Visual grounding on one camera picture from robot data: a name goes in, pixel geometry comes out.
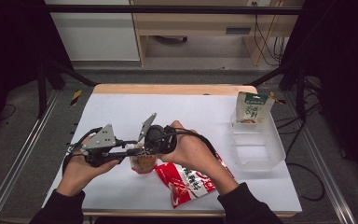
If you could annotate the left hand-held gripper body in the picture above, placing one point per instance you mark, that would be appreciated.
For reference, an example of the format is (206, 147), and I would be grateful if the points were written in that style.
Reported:
(101, 140)

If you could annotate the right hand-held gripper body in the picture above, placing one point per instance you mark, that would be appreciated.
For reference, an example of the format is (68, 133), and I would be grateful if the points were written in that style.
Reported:
(160, 140)

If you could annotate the small snack cup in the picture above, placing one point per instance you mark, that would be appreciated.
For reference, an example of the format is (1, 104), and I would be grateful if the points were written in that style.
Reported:
(143, 163)

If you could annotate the red and white sauce packet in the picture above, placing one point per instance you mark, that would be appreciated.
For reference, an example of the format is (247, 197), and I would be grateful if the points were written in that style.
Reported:
(183, 186)

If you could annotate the clear plastic container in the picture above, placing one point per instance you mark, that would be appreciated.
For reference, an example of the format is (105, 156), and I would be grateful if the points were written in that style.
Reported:
(258, 149)

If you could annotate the green and white pouch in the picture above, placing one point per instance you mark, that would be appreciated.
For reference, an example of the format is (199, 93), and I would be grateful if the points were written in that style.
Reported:
(254, 109)

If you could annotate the person's right hand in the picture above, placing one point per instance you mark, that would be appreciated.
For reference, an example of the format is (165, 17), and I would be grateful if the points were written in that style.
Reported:
(195, 152)

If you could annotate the person's left hand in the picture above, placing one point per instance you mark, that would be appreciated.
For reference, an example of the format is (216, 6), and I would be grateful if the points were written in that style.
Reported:
(77, 172)

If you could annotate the yellow and black tape piece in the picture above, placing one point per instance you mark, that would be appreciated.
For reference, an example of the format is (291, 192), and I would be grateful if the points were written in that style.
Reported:
(76, 97)
(276, 98)

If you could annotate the black metal stand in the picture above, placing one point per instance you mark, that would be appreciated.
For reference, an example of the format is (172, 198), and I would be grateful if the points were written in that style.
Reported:
(42, 87)
(300, 90)

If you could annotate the white cabinet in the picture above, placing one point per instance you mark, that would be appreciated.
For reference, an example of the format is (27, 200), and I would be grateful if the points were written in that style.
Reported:
(96, 34)

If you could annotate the wooden desk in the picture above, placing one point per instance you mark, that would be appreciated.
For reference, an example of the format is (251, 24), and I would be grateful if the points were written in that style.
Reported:
(199, 21)

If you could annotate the dark curtain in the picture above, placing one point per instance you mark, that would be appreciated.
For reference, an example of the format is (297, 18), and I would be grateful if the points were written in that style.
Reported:
(9, 46)
(341, 77)

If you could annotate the black horizontal bar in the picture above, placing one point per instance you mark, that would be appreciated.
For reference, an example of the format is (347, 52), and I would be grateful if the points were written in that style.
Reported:
(167, 9)

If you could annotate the aluminium floor rail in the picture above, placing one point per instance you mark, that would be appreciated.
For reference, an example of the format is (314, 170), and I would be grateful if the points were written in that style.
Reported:
(320, 161)
(21, 155)

